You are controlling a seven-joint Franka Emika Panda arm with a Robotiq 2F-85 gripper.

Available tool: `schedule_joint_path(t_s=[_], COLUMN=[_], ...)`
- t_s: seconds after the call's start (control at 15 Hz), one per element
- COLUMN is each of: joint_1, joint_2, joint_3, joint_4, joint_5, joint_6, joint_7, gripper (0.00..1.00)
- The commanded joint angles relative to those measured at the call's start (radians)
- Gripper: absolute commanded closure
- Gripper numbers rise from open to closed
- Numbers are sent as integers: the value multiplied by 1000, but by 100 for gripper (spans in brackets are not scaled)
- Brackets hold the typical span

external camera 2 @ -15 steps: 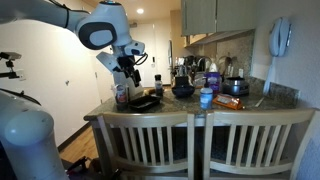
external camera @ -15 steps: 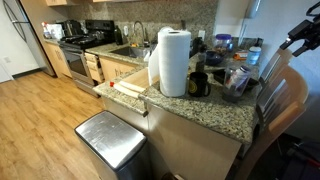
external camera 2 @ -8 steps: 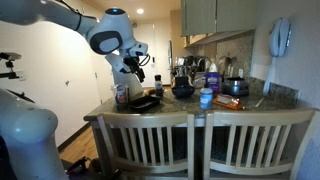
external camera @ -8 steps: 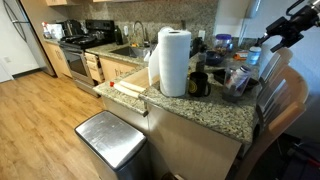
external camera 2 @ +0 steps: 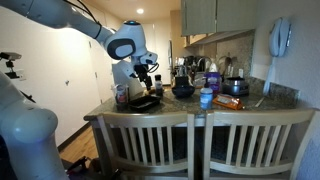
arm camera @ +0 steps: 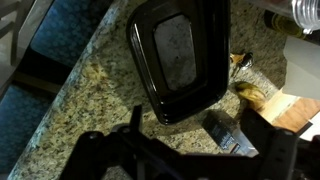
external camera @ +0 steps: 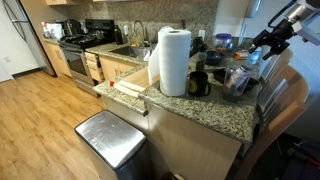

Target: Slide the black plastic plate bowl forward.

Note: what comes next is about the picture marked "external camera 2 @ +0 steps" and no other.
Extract chrome kitchen faucet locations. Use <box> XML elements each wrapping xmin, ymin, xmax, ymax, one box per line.
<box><xmin>195</xmin><ymin>56</ymin><xmax>213</xmax><ymax>73</ymax></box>

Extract pale upper kitchen cabinets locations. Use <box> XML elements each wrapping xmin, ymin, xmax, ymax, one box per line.
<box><xmin>180</xmin><ymin>0</ymin><xmax>258</xmax><ymax>38</ymax></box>

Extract silver and black cooker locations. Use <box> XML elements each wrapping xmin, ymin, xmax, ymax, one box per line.
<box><xmin>221</xmin><ymin>76</ymin><xmax>251</xmax><ymax>97</ymax></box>

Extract utensil on counter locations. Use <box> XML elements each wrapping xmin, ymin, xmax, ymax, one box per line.
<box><xmin>254</xmin><ymin>96</ymin><xmax>266</xmax><ymax>109</ymax></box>

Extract white wall phone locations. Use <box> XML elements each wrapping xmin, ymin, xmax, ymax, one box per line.
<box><xmin>262</xmin><ymin>17</ymin><xmax>293</xmax><ymax>97</ymax></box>

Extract wooden chair with slatted back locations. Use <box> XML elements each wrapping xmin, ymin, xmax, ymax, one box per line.
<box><xmin>96</xmin><ymin>111</ymin><xmax>196</xmax><ymax>180</ymax></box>
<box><xmin>202</xmin><ymin>108</ymin><xmax>320</xmax><ymax>180</ymax></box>

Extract dark round pot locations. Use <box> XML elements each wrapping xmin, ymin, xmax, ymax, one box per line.
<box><xmin>171</xmin><ymin>75</ymin><xmax>196</xmax><ymax>99</ymax></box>

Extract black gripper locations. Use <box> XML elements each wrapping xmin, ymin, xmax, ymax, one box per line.
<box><xmin>134</xmin><ymin>64</ymin><xmax>155</xmax><ymax>92</ymax></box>

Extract blue and white pump bottle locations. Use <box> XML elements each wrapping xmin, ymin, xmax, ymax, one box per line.
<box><xmin>199</xmin><ymin>81</ymin><xmax>214</xmax><ymax>111</ymax></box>

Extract purple package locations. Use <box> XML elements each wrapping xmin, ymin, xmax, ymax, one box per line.
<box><xmin>204</xmin><ymin>71</ymin><xmax>223</xmax><ymax>96</ymax></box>

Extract dark bottle with black cap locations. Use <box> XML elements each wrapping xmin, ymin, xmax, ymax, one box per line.
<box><xmin>154</xmin><ymin>74</ymin><xmax>165</xmax><ymax>98</ymax></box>

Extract red and black floor item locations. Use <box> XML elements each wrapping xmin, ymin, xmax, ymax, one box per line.
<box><xmin>65</xmin><ymin>155</ymin><xmax>101</xmax><ymax>175</ymax></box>

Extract orange snack packet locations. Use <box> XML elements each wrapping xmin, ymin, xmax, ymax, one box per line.
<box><xmin>212</xmin><ymin>93</ymin><xmax>245</xmax><ymax>111</ymax></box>

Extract black plastic plate bowl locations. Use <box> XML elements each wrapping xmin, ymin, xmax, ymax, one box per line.
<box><xmin>128</xmin><ymin>94</ymin><xmax>162</xmax><ymax>113</ymax></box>

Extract can with red label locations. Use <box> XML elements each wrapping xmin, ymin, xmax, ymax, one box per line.
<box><xmin>114</xmin><ymin>83</ymin><xmax>131</xmax><ymax>105</ymax></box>

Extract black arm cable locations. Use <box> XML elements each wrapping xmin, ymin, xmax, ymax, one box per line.
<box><xmin>63</xmin><ymin>0</ymin><xmax>102</xmax><ymax>27</ymax></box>

